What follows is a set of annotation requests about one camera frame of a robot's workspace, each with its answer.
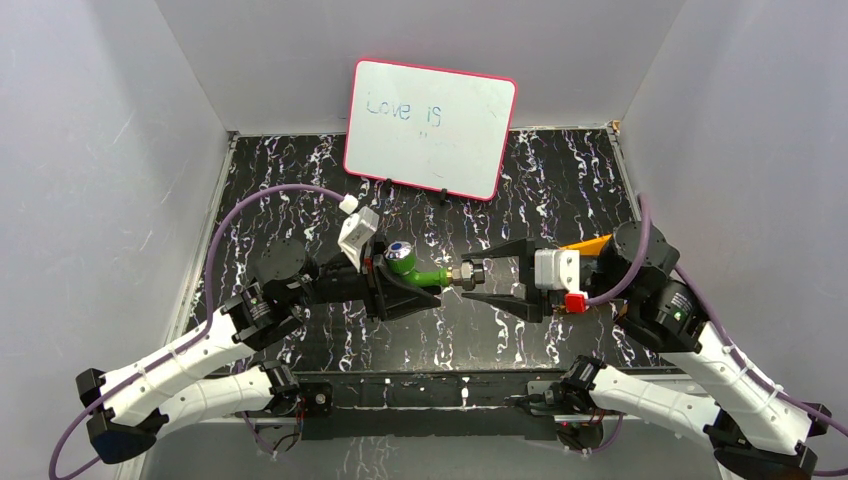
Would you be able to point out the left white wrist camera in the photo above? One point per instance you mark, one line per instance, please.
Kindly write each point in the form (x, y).
(357, 229)

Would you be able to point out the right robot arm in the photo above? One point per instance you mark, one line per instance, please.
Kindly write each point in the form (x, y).
(752, 427)

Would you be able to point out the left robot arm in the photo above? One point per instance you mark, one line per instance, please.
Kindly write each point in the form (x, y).
(129, 409)

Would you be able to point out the silver hex nut fitting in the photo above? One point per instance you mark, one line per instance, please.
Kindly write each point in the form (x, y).
(468, 275)

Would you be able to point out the pink framed whiteboard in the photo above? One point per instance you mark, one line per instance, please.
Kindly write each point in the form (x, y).
(430, 128)

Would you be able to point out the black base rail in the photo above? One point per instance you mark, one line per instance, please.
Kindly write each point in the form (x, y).
(451, 403)

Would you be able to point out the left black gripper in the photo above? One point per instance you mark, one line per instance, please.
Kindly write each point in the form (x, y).
(376, 287)

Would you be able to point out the green water faucet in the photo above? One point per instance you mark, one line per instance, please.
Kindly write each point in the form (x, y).
(401, 260)

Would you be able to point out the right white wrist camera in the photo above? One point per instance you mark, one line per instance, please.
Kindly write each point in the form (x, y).
(557, 273)

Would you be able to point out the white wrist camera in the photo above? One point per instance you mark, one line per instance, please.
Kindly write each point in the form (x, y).
(357, 229)
(557, 273)

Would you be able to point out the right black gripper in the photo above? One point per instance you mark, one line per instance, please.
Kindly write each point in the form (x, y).
(534, 302)

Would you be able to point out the orange parts bin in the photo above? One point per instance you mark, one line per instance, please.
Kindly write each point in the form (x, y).
(591, 247)

